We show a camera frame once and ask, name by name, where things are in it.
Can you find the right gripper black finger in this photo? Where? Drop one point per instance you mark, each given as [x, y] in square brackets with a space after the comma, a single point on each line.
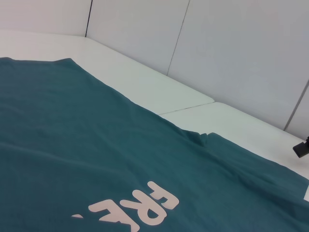
[301, 149]

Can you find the teal t-shirt with FREE print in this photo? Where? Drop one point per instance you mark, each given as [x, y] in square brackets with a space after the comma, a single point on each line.
[96, 133]

